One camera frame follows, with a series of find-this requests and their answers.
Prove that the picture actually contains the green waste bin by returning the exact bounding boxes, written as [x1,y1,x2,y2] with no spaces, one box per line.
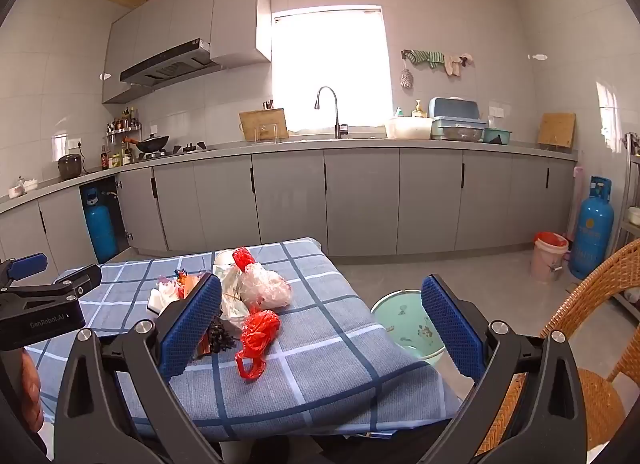
[371,289,446,365]

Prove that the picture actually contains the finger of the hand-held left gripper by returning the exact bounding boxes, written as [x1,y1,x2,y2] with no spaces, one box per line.
[0,253,49,291]
[12,264,102,306]

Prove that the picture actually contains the red pompom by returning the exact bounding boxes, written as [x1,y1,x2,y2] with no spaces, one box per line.
[232,247,257,272]

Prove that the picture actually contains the white crumpled plastic bag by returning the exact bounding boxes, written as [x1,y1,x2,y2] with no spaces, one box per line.
[214,264,251,335]

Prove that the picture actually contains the black mesh clump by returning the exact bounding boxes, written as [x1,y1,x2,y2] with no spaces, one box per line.
[205,316,241,355]

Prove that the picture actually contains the grey base cabinets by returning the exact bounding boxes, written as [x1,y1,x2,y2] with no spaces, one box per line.
[0,146,578,275]

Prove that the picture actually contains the blue gas cylinder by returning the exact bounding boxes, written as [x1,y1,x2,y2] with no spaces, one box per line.
[569,175,615,280]
[82,187,118,265]

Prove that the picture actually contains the wicker chair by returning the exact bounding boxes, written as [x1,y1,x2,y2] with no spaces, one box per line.
[470,239,640,460]

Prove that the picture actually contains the clear plastic bag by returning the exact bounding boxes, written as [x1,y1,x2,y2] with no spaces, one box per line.
[239,263,293,311]

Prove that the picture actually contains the green striped cloth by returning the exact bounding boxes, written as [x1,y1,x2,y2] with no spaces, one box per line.
[405,49,445,70]

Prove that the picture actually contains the range hood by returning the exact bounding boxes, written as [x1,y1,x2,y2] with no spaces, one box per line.
[119,39,223,90]

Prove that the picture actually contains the pink bucket with red bag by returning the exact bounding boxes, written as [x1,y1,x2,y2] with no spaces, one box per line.
[530,231,571,285]

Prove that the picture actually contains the grey wall cabinets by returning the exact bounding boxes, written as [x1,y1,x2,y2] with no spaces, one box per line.
[101,0,273,105]

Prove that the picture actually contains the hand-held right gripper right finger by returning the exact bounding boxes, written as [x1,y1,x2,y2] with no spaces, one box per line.
[420,274,588,464]

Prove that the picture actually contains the orange blue wrapper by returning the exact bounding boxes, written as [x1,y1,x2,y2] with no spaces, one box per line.
[173,268,201,297]

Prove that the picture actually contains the person's left hand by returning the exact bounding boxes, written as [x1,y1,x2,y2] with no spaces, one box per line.
[21,348,45,420]

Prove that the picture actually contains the window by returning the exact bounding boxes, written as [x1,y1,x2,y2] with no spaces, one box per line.
[271,6,393,135]

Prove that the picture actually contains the blue dish rack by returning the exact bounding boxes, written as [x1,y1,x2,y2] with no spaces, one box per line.
[428,96,488,141]

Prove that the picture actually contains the spice rack with bottles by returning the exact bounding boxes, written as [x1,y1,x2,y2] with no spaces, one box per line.
[105,106,143,145]

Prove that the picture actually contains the white crumpled paper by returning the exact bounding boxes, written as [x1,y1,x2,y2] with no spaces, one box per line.
[147,286,183,316]

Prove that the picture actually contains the steel kitchen faucet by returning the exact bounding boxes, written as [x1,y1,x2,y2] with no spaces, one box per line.
[314,86,349,140]

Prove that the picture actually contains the blue checked tablecloth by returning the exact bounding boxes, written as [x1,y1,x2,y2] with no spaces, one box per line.
[22,238,463,442]

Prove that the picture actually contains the beige gloves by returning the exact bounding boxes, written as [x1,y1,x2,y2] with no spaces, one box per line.
[444,53,475,77]

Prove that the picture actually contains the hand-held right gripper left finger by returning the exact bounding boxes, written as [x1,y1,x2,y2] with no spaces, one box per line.
[52,272,223,464]

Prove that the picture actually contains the gas stove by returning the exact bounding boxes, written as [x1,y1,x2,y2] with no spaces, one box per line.
[137,142,216,161]

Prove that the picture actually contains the white plastic tub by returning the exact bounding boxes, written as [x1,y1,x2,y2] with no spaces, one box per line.
[385,117,433,140]

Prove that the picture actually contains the wooden cutting board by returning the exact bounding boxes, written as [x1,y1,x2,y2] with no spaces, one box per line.
[537,112,577,149]
[238,108,289,143]

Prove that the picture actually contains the black wok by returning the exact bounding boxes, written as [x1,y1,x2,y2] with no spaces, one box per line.
[125,134,171,154]

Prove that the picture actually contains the red plastic bag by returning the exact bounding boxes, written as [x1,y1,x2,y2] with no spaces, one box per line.
[235,310,282,381]

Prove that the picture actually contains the dark rice cooker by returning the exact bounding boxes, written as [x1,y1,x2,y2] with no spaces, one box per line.
[57,154,84,181]

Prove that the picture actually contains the metal shelf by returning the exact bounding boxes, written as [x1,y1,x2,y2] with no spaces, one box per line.
[612,131,640,325]

